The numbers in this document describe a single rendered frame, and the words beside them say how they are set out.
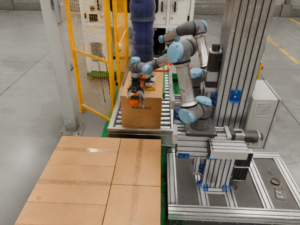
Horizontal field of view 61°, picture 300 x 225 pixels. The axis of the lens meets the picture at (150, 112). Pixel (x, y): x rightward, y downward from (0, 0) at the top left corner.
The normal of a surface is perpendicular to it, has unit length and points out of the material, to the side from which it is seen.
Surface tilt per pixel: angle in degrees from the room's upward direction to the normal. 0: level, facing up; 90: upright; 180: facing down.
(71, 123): 90
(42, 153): 0
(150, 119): 90
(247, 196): 0
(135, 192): 0
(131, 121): 90
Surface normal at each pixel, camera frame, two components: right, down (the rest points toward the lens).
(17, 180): 0.01, -0.84
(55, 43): -0.03, 0.54
